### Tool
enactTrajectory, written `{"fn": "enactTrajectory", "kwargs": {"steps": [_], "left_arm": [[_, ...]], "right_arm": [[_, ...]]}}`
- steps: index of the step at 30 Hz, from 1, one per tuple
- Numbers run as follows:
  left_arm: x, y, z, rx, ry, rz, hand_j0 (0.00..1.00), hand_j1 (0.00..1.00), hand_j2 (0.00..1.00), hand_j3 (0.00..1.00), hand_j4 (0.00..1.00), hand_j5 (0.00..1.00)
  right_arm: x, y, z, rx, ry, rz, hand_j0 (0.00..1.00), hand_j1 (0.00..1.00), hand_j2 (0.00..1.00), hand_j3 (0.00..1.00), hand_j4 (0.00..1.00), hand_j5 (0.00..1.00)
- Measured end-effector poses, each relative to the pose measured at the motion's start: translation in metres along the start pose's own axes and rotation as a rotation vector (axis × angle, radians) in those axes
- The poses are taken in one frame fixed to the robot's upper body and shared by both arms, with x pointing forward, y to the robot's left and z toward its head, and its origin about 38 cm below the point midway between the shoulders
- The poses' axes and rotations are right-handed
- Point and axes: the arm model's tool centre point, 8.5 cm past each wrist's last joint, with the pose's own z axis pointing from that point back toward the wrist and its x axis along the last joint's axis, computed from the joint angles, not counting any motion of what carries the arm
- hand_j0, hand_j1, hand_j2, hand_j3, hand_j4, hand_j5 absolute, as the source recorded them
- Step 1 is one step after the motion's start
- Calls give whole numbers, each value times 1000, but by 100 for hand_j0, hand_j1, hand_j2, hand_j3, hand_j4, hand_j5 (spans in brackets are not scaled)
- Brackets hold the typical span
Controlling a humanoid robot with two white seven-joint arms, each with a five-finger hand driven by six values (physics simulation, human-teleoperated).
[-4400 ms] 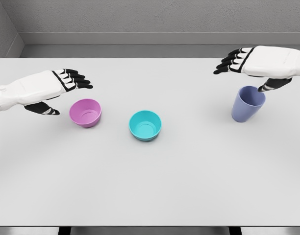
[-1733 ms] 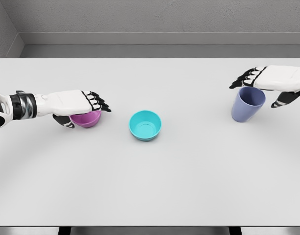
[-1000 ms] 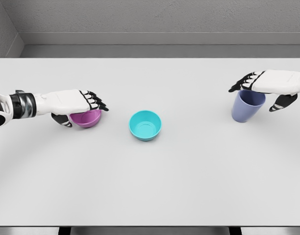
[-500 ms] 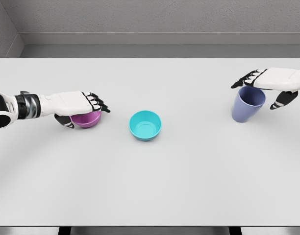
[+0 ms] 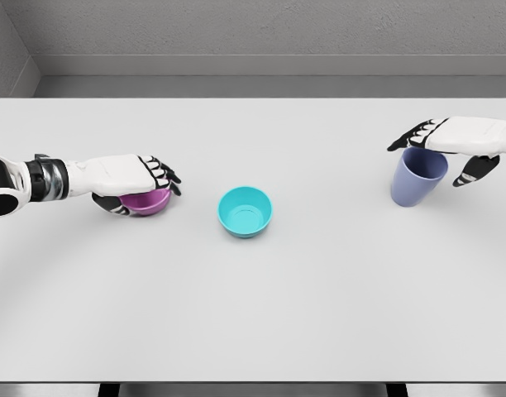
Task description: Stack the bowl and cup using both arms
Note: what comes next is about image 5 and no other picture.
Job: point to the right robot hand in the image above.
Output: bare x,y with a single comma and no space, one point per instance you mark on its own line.
459,134

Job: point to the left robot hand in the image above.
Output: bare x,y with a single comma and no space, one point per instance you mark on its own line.
120,173

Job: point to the teal bowl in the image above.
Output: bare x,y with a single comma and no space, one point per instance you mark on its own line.
245,212

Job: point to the lavender blue cup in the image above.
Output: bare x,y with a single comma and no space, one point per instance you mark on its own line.
416,178

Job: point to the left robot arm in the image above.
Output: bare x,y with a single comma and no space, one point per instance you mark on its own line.
30,182

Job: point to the purple bowl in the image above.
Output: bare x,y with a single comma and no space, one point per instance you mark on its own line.
147,202

